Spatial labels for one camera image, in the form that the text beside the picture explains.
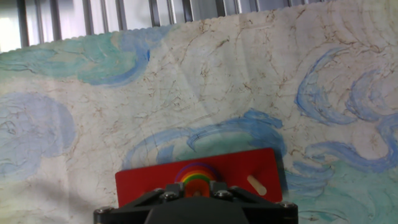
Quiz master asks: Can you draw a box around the green Hanoi ring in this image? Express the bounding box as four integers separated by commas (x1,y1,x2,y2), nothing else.
182,174,215,185

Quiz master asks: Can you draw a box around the red Hanoi board with pegs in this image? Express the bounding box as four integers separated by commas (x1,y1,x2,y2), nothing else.
114,147,284,208

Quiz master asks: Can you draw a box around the painted landscape print cloth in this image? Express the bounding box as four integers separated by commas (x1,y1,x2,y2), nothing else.
0,0,398,224

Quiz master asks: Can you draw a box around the orange Hanoi ring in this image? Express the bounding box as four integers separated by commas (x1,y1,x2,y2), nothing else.
183,179,211,198

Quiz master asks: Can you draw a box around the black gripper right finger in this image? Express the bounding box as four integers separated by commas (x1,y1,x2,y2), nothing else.
210,182,299,224

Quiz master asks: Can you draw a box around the yellow Hanoi ring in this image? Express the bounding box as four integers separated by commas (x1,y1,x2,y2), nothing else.
179,169,217,184

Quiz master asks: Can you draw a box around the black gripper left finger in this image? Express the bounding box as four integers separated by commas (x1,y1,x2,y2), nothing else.
93,182,187,224

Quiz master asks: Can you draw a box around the large purple Hanoi ring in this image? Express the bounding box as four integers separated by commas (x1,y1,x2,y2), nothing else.
174,161,222,184

